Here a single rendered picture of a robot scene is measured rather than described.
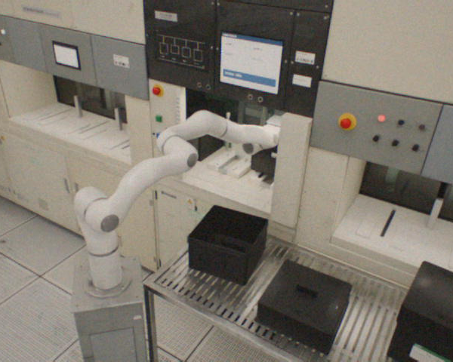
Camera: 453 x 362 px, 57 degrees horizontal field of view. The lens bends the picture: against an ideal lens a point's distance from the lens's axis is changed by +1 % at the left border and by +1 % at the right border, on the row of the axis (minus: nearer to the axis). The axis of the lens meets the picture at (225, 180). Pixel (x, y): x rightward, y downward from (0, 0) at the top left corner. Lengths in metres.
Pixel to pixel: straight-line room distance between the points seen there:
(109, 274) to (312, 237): 0.93
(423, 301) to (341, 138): 0.66
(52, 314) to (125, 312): 1.11
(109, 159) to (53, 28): 0.78
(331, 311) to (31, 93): 2.61
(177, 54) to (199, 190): 0.71
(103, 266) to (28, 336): 1.15
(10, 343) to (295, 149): 1.93
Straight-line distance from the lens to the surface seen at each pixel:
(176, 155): 1.59
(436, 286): 1.65
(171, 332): 2.62
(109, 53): 2.30
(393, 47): 1.61
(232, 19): 1.81
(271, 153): 2.14
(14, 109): 3.36
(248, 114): 2.94
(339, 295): 1.70
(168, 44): 2.03
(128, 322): 1.85
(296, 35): 1.70
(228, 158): 2.44
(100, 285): 1.80
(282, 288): 1.67
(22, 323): 2.87
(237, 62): 1.83
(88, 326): 1.85
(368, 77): 1.65
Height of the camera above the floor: 2.03
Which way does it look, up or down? 31 degrees down
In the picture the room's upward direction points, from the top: 2 degrees clockwise
